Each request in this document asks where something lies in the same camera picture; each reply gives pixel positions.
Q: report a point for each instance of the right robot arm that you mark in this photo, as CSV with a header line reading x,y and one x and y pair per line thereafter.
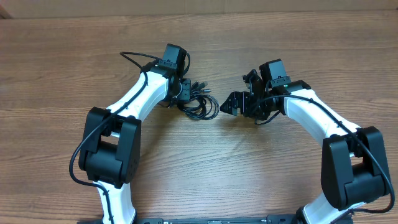
x,y
354,174

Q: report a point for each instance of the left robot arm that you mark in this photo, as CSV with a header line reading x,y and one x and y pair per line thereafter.
x,y
110,149

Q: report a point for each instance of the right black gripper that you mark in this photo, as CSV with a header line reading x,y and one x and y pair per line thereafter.
x,y
241,104

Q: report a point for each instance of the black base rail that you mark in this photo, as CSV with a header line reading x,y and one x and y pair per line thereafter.
x,y
214,221

